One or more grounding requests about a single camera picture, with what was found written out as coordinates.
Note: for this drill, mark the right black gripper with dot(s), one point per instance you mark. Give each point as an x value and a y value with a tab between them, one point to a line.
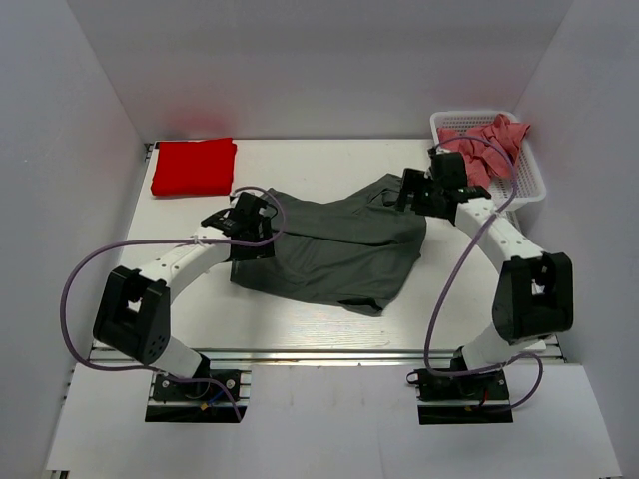
415	181

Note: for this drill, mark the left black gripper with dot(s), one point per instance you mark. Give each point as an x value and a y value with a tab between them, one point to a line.
255	252

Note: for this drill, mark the dark grey t-shirt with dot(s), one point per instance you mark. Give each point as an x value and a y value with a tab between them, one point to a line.
356	252

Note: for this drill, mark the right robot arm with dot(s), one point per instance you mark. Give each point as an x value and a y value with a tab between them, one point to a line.
534	293

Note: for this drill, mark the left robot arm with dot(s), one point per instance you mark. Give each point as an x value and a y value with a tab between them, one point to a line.
134	315

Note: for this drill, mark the crumpled pink t-shirt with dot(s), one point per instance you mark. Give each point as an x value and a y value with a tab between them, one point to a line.
491	144

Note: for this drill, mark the folded red t-shirt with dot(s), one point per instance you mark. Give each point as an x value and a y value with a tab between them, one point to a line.
199	168

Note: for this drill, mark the white plastic basket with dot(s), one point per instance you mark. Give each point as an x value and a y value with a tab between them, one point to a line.
530	185

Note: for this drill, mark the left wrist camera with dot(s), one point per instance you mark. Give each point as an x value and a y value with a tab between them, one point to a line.
247	209

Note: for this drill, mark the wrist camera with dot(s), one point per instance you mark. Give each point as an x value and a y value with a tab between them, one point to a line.
448	170
247	209

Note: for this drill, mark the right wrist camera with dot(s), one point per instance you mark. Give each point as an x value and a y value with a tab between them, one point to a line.
448	170

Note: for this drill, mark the aluminium table rail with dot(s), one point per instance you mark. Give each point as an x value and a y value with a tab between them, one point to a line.
552	352

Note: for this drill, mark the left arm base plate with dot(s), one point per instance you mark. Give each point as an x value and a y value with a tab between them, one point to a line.
201	403

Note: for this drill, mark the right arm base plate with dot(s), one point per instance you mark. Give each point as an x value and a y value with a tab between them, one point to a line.
467	400

